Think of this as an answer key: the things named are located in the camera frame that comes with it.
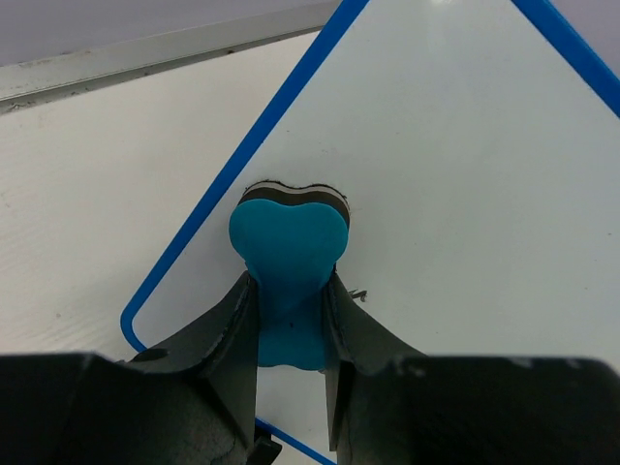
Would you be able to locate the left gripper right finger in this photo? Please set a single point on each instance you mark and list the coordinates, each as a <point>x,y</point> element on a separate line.
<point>368,411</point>

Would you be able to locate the left black whiteboard foot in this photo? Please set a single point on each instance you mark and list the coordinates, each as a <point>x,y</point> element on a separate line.
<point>264,452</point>

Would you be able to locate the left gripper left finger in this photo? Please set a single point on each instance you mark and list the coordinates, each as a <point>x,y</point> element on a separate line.
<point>192,397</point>

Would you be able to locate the aluminium table edge frame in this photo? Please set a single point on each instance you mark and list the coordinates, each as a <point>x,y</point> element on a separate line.
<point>39,82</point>

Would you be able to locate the blue whiteboard eraser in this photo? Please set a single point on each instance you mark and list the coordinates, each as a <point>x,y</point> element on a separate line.
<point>290,239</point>

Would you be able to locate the blue framed whiteboard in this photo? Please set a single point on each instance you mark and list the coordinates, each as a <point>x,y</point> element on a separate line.
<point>477,145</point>

